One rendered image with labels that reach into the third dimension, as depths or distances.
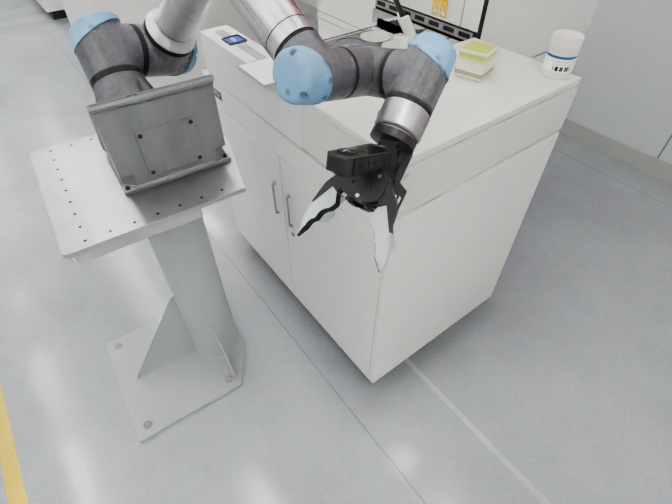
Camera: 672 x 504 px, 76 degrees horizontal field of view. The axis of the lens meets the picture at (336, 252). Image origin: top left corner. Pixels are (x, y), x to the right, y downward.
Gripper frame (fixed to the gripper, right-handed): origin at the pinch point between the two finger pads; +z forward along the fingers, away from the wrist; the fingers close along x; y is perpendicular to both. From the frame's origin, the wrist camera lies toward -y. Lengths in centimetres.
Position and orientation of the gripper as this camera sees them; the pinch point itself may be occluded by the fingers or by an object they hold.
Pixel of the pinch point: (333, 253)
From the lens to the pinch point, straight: 62.4
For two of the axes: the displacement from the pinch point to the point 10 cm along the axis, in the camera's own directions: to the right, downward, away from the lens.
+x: -8.1, -3.6, 4.6
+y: 4.1, 2.1, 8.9
